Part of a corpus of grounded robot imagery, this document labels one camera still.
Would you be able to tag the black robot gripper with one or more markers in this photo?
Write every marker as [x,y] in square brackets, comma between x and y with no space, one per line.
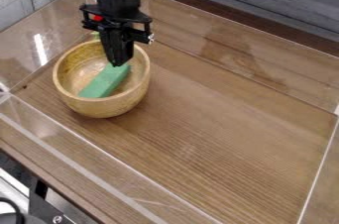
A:
[120,16]

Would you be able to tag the light wooden bowl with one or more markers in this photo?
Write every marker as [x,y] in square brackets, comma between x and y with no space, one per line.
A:
[74,70]

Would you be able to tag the green rectangular block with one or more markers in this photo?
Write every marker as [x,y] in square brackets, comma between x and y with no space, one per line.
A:
[105,81]

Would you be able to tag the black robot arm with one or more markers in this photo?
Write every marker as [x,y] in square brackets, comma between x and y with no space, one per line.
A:
[121,25]

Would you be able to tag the red plush strawberry toy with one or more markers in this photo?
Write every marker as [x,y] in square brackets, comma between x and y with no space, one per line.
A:
[96,18]

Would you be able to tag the clear acrylic enclosure wall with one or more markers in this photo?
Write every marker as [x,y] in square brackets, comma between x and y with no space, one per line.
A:
[230,143]

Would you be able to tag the black table leg bracket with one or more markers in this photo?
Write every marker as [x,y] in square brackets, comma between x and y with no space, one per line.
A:
[40,208]

